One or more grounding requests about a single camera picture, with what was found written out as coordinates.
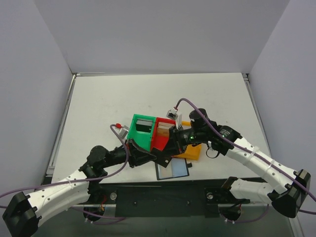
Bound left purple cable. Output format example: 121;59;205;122
0;123;130;225

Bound green plastic bin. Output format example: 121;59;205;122
127;114;156;151

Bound red plastic bin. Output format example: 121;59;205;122
150;117;175;151

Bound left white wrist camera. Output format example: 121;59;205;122
115;123;129;140

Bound purple cable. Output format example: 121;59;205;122
0;123;130;225
174;98;316;225

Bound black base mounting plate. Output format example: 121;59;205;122
86;179;250;218

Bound aluminium frame rail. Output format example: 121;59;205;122
33;185;297;207

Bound tan cards in red bin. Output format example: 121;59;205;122
157;122;173;137

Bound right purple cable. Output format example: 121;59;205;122
174;98;316;225

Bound yellow plastic bin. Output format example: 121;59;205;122
175;120;202;161

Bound black card holder wallet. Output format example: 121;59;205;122
155;158;192;180

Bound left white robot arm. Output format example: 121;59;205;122
2;140;157;237

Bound dark cards in green bin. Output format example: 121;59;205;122
136;118;154;133

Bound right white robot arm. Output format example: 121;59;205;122
166;108;311;218

